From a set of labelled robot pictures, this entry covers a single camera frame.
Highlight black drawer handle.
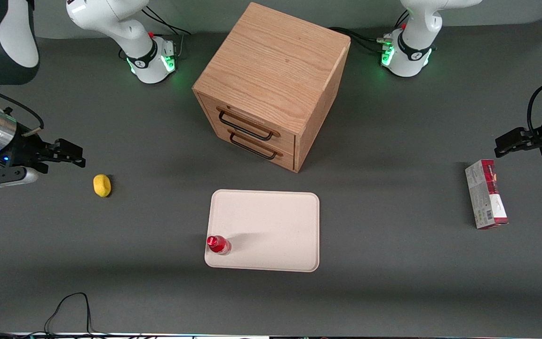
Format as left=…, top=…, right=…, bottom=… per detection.
left=216, top=106, right=281, bottom=141
left=227, top=128, right=284, bottom=161

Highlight black looped floor cable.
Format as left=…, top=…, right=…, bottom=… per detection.
left=44, top=292, right=96, bottom=337

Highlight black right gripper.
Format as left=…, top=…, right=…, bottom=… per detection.
left=0, top=133, right=87, bottom=178

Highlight beige plastic tray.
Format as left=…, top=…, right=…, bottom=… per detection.
left=204, top=189, right=320, bottom=273

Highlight red coke bottle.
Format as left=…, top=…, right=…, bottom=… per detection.
left=206, top=235, right=232, bottom=256

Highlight red white carton box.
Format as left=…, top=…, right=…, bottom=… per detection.
left=465, top=159, right=509, bottom=230

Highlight yellow lemon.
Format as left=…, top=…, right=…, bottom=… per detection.
left=93, top=174, right=112, bottom=198

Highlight black right arm base cables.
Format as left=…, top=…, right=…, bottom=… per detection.
left=119, top=7, right=194, bottom=61

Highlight black arm base cables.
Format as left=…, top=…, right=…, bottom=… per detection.
left=329, top=8, right=411, bottom=55
left=119, top=7, right=194, bottom=61

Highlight wooden drawer cabinet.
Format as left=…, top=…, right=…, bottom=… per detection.
left=192, top=2, right=351, bottom=173

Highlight black left arm base cables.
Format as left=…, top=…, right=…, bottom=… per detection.
left=329, top=8, right=411, bottom=55

